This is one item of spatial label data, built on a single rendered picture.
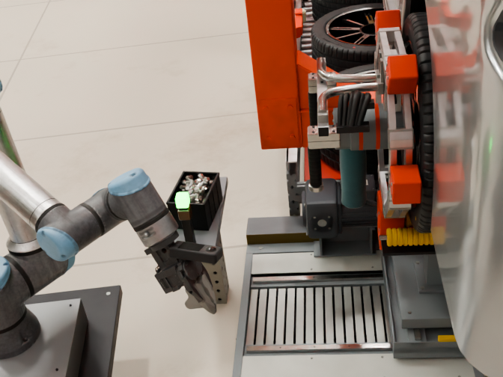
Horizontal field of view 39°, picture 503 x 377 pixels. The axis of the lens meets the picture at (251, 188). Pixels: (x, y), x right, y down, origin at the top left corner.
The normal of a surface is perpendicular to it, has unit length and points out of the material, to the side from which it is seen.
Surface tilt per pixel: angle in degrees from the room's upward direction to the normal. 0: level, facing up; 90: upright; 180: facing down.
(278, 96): 90
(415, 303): 0
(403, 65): 35
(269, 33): 90
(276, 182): 0
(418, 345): 90
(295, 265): 0
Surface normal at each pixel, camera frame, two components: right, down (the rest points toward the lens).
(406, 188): -0.07, 0.57
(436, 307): -0.11, -0.82
